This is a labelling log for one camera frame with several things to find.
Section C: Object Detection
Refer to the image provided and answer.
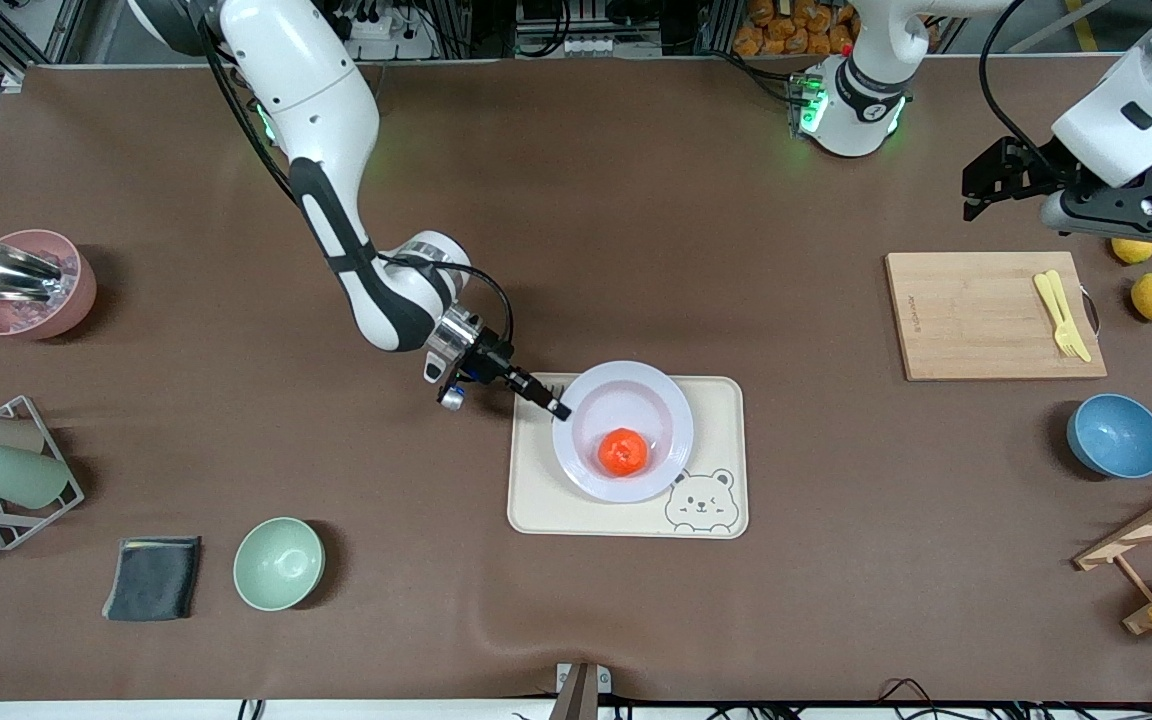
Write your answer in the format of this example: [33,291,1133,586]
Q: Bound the lavender round plate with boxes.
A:
[552,361,695,503]

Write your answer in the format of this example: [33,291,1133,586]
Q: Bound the orange mandarin fruit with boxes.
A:
[598,428,649,477]

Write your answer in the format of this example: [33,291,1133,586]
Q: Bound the cream tray with bear print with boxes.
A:
[507,374,749,540]

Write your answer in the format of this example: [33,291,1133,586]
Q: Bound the yellow plastic fork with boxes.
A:
[1034,272,1080,359]

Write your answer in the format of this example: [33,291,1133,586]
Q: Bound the yellow plastic knife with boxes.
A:
[1046,269,1094,364]

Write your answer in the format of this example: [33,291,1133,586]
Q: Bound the wooden cutting board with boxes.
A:
[884,251,1108,382]

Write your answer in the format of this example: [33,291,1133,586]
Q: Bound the blue bowl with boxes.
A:
[1067,393,1152,480]

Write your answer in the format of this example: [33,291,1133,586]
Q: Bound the pile of orange-brown toy food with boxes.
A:
[733,0,862,58]

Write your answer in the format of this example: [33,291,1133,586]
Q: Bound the light green bowl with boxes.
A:
[233,516,326,612]

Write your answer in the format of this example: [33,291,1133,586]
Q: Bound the wooden mug rack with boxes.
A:
[1073,470,1152,637]

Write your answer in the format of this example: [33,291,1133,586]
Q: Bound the white power strip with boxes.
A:
[331,10,437,61]

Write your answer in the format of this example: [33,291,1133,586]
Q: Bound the dark grey folded cloth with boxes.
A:
[102,536,203,623]

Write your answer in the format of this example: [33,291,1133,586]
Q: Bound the pink bowl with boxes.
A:
[0,229,97,341]

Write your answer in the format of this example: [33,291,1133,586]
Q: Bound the mint green cup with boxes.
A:
[0,443,71,509]

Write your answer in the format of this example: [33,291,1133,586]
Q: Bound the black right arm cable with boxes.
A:
[198,15,517,351]

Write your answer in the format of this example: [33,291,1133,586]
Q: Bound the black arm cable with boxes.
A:
[198,15,517,351]
[979,0,1067,161]

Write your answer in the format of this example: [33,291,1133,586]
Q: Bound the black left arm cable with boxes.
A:
[979,0,1067,161]

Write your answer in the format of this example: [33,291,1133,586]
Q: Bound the grey wire cup rack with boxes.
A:
[0,395,86,552]

